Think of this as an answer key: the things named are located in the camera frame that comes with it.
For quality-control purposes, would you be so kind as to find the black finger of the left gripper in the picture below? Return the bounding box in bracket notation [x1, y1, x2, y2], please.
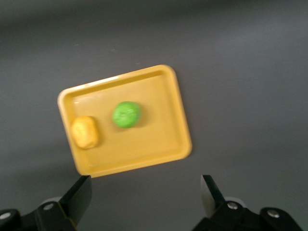
[192, 174, 304, 231]
[0, 175, 93, 231]

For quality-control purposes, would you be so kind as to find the yellow-brown potato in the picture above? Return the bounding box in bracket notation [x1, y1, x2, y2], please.
[70, 115, 101, 150]

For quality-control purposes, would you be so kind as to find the yellow rectangular plastic tray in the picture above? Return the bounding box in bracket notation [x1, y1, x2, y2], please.
[57, 64, 193, 179]

